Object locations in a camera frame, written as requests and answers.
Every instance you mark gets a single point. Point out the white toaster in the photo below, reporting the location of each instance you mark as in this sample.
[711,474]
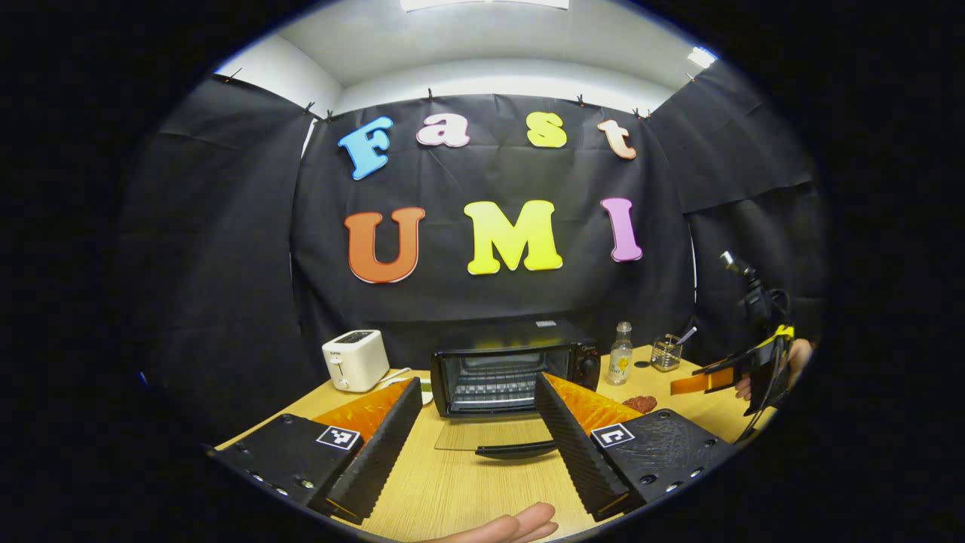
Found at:
[354,362]

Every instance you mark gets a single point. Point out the black electric oven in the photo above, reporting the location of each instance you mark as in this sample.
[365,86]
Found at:
[497,339]

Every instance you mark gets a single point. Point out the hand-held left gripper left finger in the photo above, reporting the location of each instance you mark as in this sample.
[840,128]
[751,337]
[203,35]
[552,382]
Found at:
[377,452]

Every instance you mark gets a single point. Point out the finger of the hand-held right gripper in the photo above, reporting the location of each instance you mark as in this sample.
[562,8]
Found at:
[742,357]
[701,381]

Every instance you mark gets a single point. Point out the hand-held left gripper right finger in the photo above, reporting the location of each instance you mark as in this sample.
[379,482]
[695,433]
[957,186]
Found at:
[577,452]

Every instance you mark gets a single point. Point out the clear glass bottle yellow label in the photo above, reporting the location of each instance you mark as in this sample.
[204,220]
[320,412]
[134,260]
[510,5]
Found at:
[620,362]

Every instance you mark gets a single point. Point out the reddish brown meat slice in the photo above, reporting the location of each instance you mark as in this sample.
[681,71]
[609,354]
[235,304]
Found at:
[641,404]

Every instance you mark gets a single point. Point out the small ceiling light panel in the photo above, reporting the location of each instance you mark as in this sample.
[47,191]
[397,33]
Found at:
[701,57]

